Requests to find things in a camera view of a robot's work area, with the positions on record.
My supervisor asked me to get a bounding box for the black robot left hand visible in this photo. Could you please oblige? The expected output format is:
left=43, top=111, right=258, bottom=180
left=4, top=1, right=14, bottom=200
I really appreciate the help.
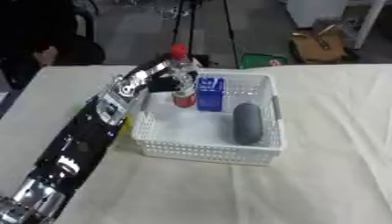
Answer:
left=145, top=68, right=200, bottom=94

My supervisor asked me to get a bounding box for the clear bottle with red cap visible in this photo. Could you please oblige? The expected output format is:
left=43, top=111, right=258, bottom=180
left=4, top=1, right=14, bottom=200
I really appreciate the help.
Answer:
left=168, top=43, right=201, bottom=109

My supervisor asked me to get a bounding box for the blue box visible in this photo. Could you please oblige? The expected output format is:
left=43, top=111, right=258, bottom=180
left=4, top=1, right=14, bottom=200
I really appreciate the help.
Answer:
left=194, top=76, right=227, bottom=113

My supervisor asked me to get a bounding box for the green box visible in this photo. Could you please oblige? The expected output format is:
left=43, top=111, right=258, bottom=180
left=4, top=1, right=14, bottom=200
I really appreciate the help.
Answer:
left=239, top=52, right=291, bottom=70

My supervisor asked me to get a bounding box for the yellow-green object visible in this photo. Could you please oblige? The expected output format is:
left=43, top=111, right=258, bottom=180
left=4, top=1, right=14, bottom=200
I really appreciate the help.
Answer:
left=119, top=114, right=135, bottom=138

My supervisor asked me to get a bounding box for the white plastic basket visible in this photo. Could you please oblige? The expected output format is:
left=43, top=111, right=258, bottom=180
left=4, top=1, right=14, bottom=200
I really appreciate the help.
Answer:
left=129, top=71, right=287, bottom=167

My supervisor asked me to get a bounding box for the black tripod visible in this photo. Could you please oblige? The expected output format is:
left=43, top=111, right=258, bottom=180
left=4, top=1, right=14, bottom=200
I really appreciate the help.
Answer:
left=170, top=0, right=242, bottom=70

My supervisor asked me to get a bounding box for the dark grey oval speaker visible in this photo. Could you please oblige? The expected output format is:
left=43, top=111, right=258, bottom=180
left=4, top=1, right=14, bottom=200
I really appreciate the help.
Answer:
left=231, top=101, right=265, bottom=146

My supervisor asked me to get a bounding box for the person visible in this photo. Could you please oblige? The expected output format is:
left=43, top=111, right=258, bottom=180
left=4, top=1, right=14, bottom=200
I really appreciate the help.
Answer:
left=0, top=0, right=108, bottom=90

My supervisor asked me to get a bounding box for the brown bag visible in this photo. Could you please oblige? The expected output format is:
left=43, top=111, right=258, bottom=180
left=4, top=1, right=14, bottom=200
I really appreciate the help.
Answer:
left=289, top=24, right=361, bottom=65

